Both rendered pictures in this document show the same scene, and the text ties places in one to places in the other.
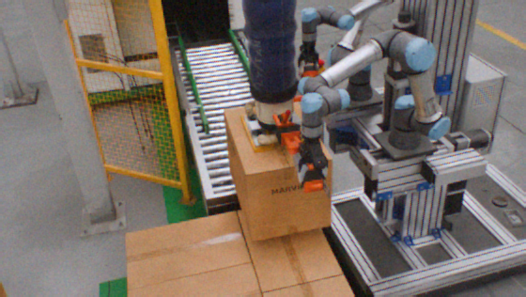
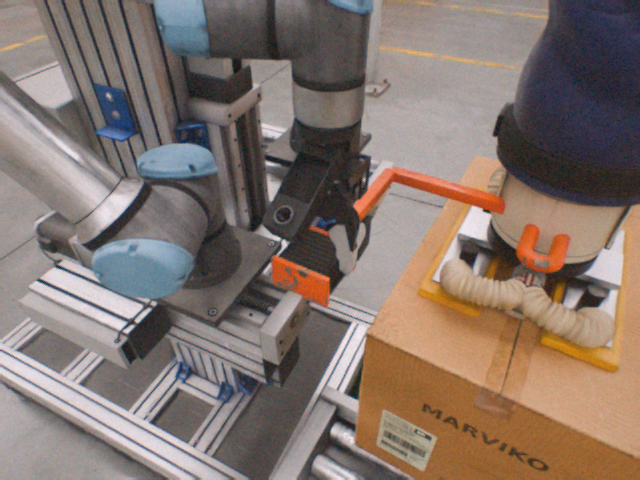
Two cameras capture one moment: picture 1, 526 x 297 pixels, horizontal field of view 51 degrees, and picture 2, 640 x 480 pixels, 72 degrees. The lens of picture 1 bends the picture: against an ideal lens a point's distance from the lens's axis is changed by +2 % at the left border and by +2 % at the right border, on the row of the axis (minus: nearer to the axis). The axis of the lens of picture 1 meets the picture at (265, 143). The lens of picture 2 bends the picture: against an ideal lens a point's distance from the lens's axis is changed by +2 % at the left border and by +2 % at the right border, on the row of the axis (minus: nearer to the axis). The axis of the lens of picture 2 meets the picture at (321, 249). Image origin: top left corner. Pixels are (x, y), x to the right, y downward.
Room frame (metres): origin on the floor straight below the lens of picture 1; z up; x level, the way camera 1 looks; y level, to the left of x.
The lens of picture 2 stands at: (2.91, 0.04, 1.62)
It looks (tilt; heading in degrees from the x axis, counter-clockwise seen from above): 43 degrees down; 221
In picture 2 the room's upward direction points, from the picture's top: straight up
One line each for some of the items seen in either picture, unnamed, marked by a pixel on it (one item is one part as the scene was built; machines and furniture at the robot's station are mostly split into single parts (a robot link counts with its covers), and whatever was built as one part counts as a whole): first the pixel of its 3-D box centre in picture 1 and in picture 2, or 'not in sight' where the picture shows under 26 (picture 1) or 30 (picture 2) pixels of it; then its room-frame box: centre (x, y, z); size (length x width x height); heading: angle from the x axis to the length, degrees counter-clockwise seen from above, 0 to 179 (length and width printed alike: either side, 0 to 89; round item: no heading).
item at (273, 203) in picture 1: (274, 165); (508, 327); (2.23, -0.04, 0.87); 0.60 x 0.40 x 0.40; 11
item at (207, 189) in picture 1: (186, 112); not in sight; (3.48, 0.57, 0.50); 2.31 x 0.05 x 0.19; 12
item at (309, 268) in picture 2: (308, 72); (315, 263); (2.60, -0.25, 1.20); 0.09 x 0.08 x 0.05; 101
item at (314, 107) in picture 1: (312, 109); not in sight; (1.69, -0.18, 1.50); 0.09 x 0.08 x 0.11; 121
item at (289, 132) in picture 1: (287, 133); not in sight; (2.01, -0.10, 1.20); 0.10 x 0.08 x 0.06; 101
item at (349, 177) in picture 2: (309, 51); (329, 163); (2.56, -0.26, 1.34); 0.09 x 0.08 x 0.12; 11
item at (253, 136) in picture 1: (256, 129); (594, 273); (2.23, 0.04, 1.10); 0.34 x 0.10 x 0.05; 11
